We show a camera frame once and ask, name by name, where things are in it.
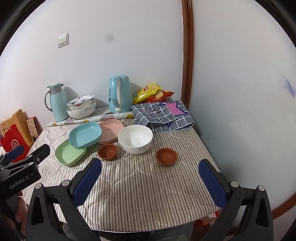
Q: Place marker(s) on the red paper shopping bag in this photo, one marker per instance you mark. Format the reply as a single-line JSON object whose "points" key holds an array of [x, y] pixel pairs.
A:
{"points": [[12, 139]]}

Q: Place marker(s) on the grey checked folded cloth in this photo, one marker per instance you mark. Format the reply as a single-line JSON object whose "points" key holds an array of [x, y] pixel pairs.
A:
{"points": [[162, 117]]}

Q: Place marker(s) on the person's left hand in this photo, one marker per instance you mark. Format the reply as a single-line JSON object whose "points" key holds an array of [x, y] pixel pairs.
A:
{"points": [[21, 213]]}

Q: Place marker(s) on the orange chips bag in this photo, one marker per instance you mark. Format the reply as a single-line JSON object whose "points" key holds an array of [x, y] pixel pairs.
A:
{"points": [[160, 96]]}

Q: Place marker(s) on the white wall switch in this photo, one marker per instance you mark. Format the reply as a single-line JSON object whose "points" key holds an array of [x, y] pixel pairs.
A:
{"points": [[63, 40]]}

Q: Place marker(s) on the striped quilted table cover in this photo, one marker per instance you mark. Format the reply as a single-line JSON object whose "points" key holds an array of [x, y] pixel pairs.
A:
{"points": [[134, 193]]}

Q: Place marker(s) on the brown clay bowl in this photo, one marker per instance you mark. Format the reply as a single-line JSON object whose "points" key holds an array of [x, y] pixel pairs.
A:
{"points": [[166, 156], [107, 152]]}

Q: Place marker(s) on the brown paper bag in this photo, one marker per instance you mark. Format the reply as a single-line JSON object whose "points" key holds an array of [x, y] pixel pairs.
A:
{"points": [[18, 118]]}

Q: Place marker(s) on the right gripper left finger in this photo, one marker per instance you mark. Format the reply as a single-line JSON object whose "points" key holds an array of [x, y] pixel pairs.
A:
{"points": [[42, 219]]}

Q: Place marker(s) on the rolled fruit pattern mat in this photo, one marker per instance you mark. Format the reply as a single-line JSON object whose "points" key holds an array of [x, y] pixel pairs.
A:
{"points": [[111, 116]]}

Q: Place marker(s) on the green plastic plate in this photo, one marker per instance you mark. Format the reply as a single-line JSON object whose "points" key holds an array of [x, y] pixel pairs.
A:
{"points": [[67, 155]]}

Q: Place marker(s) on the patterned bowl with red bats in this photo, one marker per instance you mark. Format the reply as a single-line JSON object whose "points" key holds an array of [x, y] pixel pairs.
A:
{"points": [[80, 102]]}

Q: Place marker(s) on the white bowl with grey scrolls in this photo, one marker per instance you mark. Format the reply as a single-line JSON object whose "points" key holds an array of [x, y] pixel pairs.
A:
{"points": [[82, 113]]}

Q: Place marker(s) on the pink plastic plate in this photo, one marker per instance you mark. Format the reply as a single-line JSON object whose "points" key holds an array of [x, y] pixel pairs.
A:
{"points": [[110, 131]]}

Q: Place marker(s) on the brown wooden door frame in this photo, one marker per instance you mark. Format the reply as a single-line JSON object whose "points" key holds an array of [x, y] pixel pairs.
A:
{"points": [[188, 51]]}

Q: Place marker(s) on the blue plastic plate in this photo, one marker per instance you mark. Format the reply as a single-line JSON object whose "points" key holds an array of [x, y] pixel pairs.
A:
{"points": [[85, 135]]}

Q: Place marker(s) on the patterned gift box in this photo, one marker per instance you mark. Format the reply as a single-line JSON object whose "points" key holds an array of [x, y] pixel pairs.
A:
{"points": [[33, 127]]}

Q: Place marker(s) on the light blue electric kettle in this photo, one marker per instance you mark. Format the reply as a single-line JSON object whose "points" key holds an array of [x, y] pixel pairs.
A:
{"points": [[120, 97]]}

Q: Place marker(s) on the yellow chips bag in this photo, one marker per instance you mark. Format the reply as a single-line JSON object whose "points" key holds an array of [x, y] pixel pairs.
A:
{"points": [[146, 92]]}

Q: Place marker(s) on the large white ceramic bowl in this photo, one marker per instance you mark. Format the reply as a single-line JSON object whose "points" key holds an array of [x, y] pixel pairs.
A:
{"points": [[135, 139]]}

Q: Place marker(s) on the light blue thermos jug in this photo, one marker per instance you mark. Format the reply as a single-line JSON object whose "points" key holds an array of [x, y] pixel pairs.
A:
{"points": [[55, 100]]}

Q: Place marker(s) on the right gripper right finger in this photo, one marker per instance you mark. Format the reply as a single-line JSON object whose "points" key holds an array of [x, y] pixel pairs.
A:
{"points": [[256, 222]]}

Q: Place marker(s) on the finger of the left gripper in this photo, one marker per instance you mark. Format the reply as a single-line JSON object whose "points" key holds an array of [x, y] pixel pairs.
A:
{"points": [[39, 155], [12, 155]]}

